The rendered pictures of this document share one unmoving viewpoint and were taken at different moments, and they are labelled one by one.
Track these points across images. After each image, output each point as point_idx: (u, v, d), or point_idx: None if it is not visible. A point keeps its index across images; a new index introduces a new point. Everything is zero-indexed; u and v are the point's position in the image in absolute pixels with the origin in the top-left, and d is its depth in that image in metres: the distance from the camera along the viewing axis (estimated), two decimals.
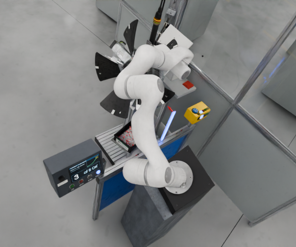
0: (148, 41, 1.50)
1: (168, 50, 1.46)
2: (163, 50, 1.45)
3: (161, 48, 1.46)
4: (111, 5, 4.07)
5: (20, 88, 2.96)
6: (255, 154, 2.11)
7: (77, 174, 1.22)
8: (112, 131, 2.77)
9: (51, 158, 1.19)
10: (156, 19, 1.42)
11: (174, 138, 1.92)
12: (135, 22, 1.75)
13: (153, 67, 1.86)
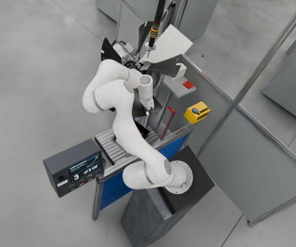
0: (146, 111, 1.67)
1: None
2: (143, 102, 1.56)
3: (143, 103, 1.58)
4: (111, 5, 4.07)
5: (20, 88, 2.96)
6: (255, 154, 2.11)
7: (77, 174, 1.22)
8: (112, 131, 2.77)
9: (51, 158, 1.19)
10: None
11: (174, 138, 1.92)
12: (151, 24, 1.70)
13: None
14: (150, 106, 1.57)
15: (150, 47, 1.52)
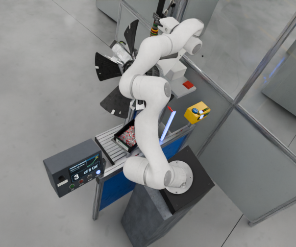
0: (154, 13, 1.37)
1: (177, 23, 1.33)
2: (172, 23, 1.32)
3: (170, 20, 1.33)
4: (111, 5, 4.07)
5: (20, 88, 2.96)
6: (255, 154, 2.11)
7: (77, 174, 1.22)
8: (112, 131, 2.77)
9: (51, 158, 1.19)
10: None
11: (174, 138, 1.92)
12: (174, 54, 1.60)
13: (153, 67, 1.86)
14: (162, 26, 1.33)
15: None
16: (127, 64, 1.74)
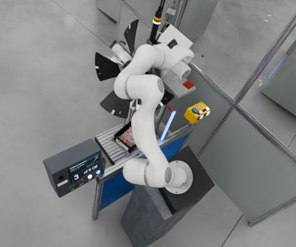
0: (148, 40, 1.50)
1: (168, 50, 1.46)
2: (163, 50, 1.45)
3: (161, 47, 1.46)
4: (111, 5, 4.07)
5: (20, 88, 2.96)
6: (255, 154, 2.11)
7: (77, 174, 1.22)
8: (112, 131, 2.77)
9: (51, 158, 1.19)
10: (156, 18, 1.42)
11: (174, 138, 1.92)
12: None
13: (153, 67, 1.86)
14: None
15: None
16: (127, 64, 1.74)
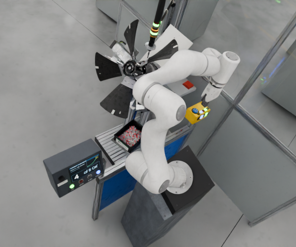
0: (202, 103, 1.36)
1: None
2: None
3: None
4: (111, 5, 4.07)
5: (20, 88, 2.96)
6: (255, 154, 2.11)
7: (77, 174, 1.22)
8: (112, 131, 2.77)
9: (51, 158, 1.19)
10: None
11: (174, 138, 1.92)
12: None
13: (153, 67, 1.86)
14: (206, 94, 1.27)
15: (150, 47, 1.52)
16: (127, 64, 1.74)
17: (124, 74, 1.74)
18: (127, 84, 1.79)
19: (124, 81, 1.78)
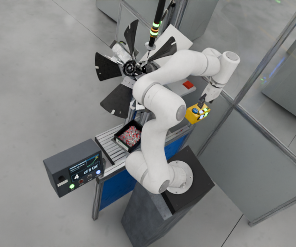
0: (198, 104, 1.34)
1: None
2: None
3: None
4: (111, 5, 4.07)
5: (20, 88, 2.96)
6: (255, 154, 2.11)
7: (77, 174, 1.22)
8: (112, 131, 2.77)
9: (51, 158, 1.19)
10: None
11: (174, 138, 1.92)
12: None
13: (153, 67, 1.86)
14: (207, 93, 1.26)
15: (150, 47, 1.52)
16: (132, 63, 1.72)
17: (123, 65, 1.75)
18: (121, 69, 1.83)
19: (121, 66, 1.81)
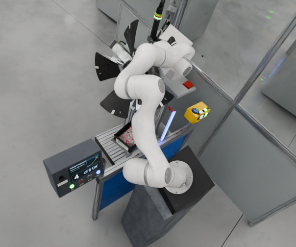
0: (149, 37, 1.48)
1: (169, 46, 1.44)
2: (164, 46, 1.43)
3: (162, 44, 1.44)
4: (111, 5, 4.07)
5: (20, 88, 2.96)
6: (255, 154, 2.11)
7: (77, 174, 1.22)
8: (112, 131, 2.77)
9: (51, 158, 1.19)
10: (157, 14, 1.40)
11: (174, 138, 1.92)
12: None
13: (153, 67, 1.86)
14: None
15: None
16: None
17: (123, 65, 1.75)
18: (121, 69, 1.83)
19: (121, 66, 1.81)
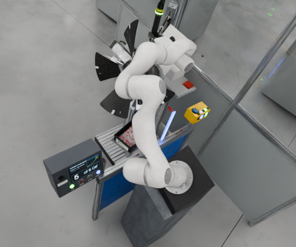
0: (150, 33, 1.46)
1: (171, 42, 1.42)
2: (166, 42, 1.41)
3: (164, 40, 1.42)
4: (111, 5, 4.07)
5: (20, 88, 2.96)
6: (255, 154, 2.11)
7: (77, 174, 1.22)
8: (112, 131, 2.77)
9: (51, 158, 1.19)
10: (158, 10, 1.38)
11: (174, 138, 1.92)
12: None
13: (153, 67, 1.86)
14: None
15: None
16: None
17: (123, 65, 1.75)
18: (121, 69, 1.83)
19: (121, 66, 1.81)
